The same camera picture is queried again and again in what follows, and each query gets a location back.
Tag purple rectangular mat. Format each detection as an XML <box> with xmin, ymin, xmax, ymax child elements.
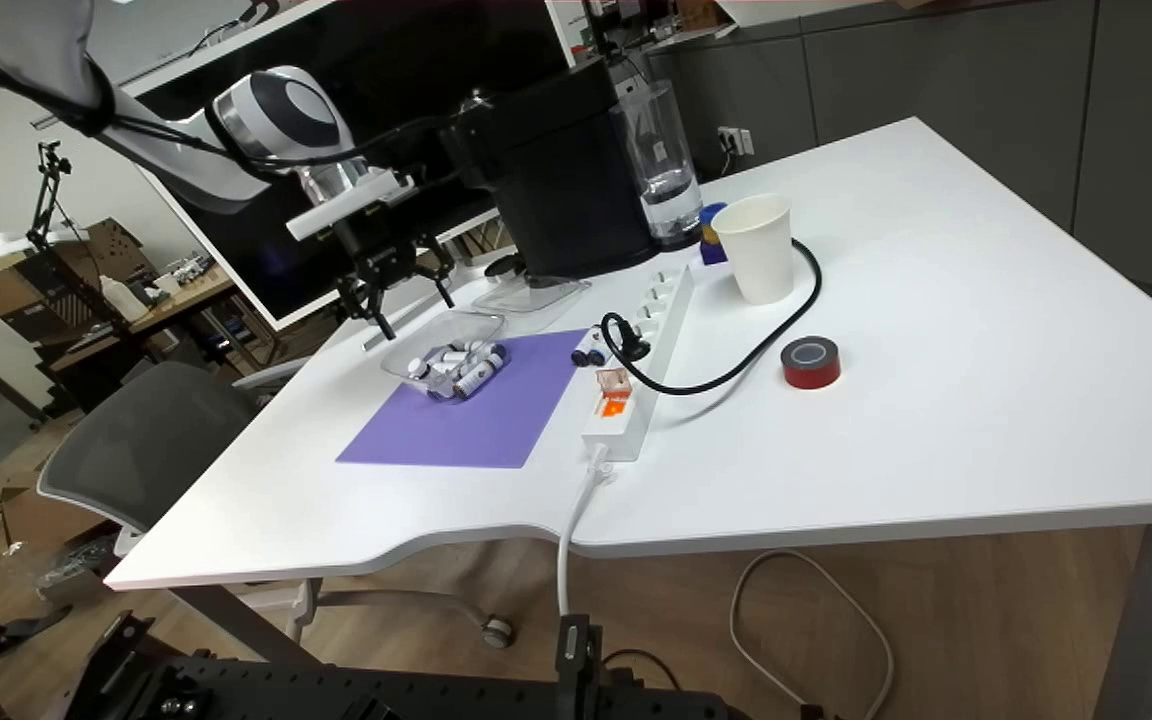
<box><xmin>333</xmin><ymin>330</ymin><xmax>596</xmax><ymax>473</ymax></box>

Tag cluttered wooden desk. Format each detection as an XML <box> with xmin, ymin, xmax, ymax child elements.
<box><xmin>0</xmin><ymin>217</ymin><xmax>256</xmax><ymax>408</ymax></box>

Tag grey mesh office chair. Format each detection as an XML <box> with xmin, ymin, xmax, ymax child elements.
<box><xmin>33</xmin><ymin>352</ymin><xmax>520</xmax><ymax>653</ymax></box>

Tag white framed computer monitor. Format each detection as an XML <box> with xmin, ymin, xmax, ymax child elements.
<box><xmin>120</xmin><ymin>0</ymin><xmax>596</xmax><ymax>336</ymax></box>

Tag grey metal table leg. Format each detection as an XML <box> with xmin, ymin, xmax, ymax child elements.
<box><xmin>1088</xmin><ymin>522</ymin><xmax>1152</xmax><ymax>720</ymax></box>

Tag black power cable with plug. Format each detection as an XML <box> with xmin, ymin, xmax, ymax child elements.
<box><xmin>596</xmin><ymin>231</ymin><xmax>833</xmax><ymax>401</ymax></box>

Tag black perforated breadboard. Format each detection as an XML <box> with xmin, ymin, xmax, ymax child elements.
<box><xmin>60</xmin><ymin>609</ymin><xmax>758</xmax><ymax>720</ymax></box>

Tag black box appliance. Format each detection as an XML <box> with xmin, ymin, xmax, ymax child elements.
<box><xmin>446</xmin><ymin>52</ymin><xmax>709</xmax><ymax>288</ymax></box>

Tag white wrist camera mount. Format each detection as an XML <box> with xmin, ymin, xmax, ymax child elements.
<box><xmin>285</xmin><ymin>166</ymin><xmax>422</xmax><ymax>243</ymax></box>

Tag small blue object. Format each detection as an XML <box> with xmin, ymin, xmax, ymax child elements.
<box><xmin>696</xmin><ymin>200</ymin><xmax>735</xmax><ymax>267</ymax></box>

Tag white power strip cable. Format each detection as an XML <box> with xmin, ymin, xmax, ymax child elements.
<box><xmin>552</xmin><ymin>455</ymin><xmax>621</xmax><ymax>634</ymax></box>

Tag white power strip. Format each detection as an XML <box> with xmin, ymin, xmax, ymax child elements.
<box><xmin>582</xmin><ymin>257</ymin><xmax>701</xmax><ymax>465</ymax></box>

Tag small black tripod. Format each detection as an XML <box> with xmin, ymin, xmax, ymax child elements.
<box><xmin>24</xmin><ymin>136</ymin><xmax>90</xmax><ymax>252</ymax></box>

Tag white paper cup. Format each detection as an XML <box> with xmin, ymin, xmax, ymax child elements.
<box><xmin>714</xmin><ymin>194</ymin><xmax>800</xmax><ymax>310</ymax></box>

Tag thin white looped cable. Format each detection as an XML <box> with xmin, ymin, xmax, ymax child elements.
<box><xmin>726</xmin><ymin>546</ymin><xmax>899</xmax><ymax>720</ymax></box>

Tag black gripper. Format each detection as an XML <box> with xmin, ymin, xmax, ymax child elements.
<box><xmin>333</xmin><ymin>214</ymin><xmax>461</xmax><ymax>343</ymax></box>

